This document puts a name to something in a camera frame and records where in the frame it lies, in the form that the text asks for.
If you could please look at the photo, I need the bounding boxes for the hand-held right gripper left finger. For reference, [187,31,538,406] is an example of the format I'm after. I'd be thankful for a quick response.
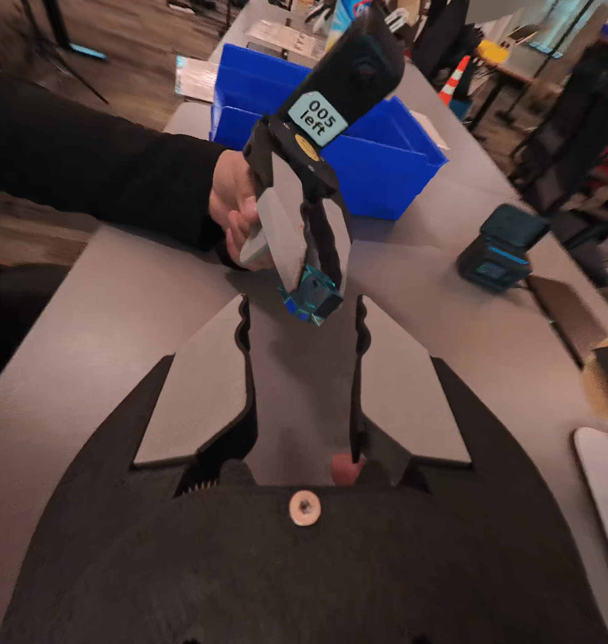
[132,294,259,471]

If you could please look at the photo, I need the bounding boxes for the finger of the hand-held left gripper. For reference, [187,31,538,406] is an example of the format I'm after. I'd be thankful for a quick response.
[255,183,317,295]
[315,196,354,291]

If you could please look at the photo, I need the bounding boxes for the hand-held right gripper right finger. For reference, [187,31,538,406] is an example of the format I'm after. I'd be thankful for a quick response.
[350,295,473,481]

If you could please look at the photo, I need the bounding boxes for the teal transparent cube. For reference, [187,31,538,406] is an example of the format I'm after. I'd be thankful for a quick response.
[278,264,345,327]

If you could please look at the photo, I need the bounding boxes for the blue plastic bin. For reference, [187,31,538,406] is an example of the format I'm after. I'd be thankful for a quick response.
[209,43,449,221]

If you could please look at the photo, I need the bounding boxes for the person's left hand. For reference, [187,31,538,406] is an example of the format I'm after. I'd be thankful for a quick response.
[208,149,276,272]

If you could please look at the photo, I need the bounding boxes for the blue yellow wipes pack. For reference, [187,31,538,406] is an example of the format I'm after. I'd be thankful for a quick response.
[326,0,372,51]

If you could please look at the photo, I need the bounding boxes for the white printed paper sheet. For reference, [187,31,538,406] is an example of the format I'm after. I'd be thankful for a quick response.
[246,19,327,60]

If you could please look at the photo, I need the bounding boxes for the orange traffic cone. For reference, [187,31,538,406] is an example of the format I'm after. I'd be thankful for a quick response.
[437,54,472,106]

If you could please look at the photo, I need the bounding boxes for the yellow stool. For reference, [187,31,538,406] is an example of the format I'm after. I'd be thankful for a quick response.
[475,40,511,63]

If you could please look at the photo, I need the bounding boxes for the black battery charging case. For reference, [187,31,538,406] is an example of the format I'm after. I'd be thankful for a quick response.
[456,204,551,294]

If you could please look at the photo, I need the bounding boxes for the blue-topped black battery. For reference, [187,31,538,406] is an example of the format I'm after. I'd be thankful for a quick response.
[486,245,530,266]

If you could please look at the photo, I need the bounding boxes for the dark flat desk plate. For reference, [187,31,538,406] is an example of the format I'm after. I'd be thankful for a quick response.
[527,274,608,365]

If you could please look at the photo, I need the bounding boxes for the black office chair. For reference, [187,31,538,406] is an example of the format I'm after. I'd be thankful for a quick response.
[510,43,608,217]

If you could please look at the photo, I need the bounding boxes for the black tripod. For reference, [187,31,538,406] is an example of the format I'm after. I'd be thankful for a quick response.
[20,0,110,105]

